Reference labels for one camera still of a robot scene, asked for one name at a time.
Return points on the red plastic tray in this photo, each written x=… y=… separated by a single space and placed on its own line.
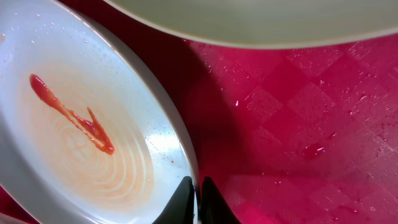
x=288 y=136

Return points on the white plate front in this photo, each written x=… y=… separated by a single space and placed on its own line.
x=88 y=134

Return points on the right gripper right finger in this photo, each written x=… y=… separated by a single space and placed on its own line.
x=214 y=209

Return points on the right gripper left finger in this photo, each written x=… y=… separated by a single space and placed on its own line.
x=180 y=208

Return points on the white plate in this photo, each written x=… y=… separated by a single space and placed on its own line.
x=266 y=24
x=88 y=134

